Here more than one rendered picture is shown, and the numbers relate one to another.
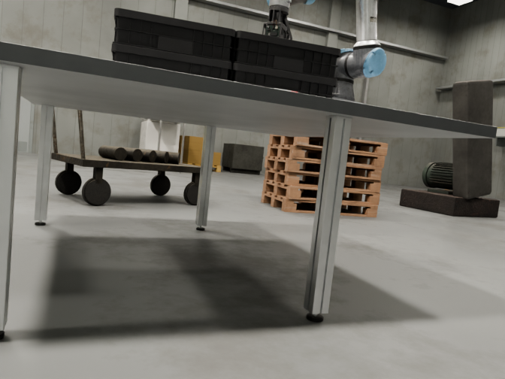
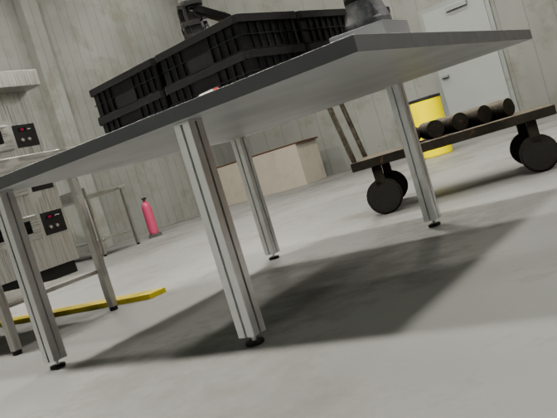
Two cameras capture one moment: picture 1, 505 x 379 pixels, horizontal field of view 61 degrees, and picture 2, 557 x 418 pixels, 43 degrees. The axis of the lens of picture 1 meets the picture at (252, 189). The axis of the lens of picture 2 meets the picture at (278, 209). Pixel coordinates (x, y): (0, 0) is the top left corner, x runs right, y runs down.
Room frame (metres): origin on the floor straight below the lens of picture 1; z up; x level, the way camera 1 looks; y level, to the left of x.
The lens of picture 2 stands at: (0.45, -2.02, 0.47)
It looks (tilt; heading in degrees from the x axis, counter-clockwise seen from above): 4 degrees down; 58
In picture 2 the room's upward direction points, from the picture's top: 17 degrees counter-clockwise
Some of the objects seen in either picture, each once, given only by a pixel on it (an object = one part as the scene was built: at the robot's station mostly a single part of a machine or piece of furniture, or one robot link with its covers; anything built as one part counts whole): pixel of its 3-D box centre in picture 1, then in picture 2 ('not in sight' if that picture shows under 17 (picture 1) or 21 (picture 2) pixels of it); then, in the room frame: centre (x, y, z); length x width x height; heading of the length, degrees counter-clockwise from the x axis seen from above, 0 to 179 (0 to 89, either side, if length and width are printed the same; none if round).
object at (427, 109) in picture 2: not in sight; (430, 126); (6.92, 4.27, 0.37); 0.44 x 0.44 x 0.73
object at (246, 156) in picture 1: (242, 159); not in sight; (10.93, 0.35, 0.35); 1.02 x 0.84 x 0.70; 23
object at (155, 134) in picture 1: (159, 136); not in sight; (9.23, 2.10, 0.66); 2.82 x 0.70 x 1.33; 23
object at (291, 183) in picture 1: (321, 173); not in sight; (4.54, -0.71, 0.38); 1.07 x 0.74 x 0.76; 110
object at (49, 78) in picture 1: (206, 185); (294, 192); (1.95, 0.21, 0.35); 1.60 x 1.60 x 0.70; 23
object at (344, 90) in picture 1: (339, 91); (365, 12); (2.03, -0.35, 0.85); 0.15 x 0.15 x 0.10
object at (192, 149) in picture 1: (197, 153); not in sight; (10.34, 1.43, 0.38); 1.29 x 0.92 x 0.76; 23
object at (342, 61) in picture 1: (344, 65); not in sight; (2.02, -0.36, 0.96); 0.13 x 0.12 x 0.14; 36
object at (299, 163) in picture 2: not in sight; (264, 173); (7.20, 8.74, 0.37); 2.14 x 0.69 x 0.73; 113
